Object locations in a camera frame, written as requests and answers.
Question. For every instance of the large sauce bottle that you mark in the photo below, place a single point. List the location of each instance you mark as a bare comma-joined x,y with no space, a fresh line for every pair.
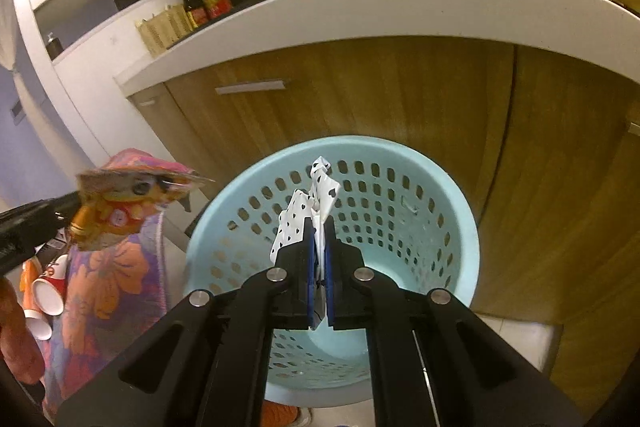
217,8

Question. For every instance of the wooden cabinet doors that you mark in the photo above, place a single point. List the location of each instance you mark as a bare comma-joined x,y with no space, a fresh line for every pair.
506,174

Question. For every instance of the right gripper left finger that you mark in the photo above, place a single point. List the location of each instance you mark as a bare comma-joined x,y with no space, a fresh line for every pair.
205,363

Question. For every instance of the person's left hand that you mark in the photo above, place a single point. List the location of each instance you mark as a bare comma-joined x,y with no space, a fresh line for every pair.
18,348

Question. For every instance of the orange peel piece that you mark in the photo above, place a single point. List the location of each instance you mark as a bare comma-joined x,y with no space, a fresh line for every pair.
116,202

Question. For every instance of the beige utensil basket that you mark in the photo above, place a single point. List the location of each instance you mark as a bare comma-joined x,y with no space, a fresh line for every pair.
163,30

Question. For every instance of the floral tablecloth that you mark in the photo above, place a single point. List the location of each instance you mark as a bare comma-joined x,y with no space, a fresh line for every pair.
112,297

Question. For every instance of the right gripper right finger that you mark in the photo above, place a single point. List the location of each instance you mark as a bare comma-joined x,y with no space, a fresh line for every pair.
433,362

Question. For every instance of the light blue trash basket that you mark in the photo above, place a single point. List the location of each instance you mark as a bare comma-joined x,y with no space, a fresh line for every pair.
396,212

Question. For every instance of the red white paper cup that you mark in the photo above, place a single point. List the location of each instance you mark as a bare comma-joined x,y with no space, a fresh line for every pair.
49,288

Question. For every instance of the white kitchen countertop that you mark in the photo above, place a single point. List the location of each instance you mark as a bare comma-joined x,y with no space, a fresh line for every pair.
599,32

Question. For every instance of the orange soy milk cup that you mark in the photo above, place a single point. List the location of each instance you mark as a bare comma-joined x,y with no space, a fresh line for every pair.
36,321

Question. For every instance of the polka dot paper wrapper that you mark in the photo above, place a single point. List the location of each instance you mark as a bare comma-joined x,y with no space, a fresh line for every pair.
315,204

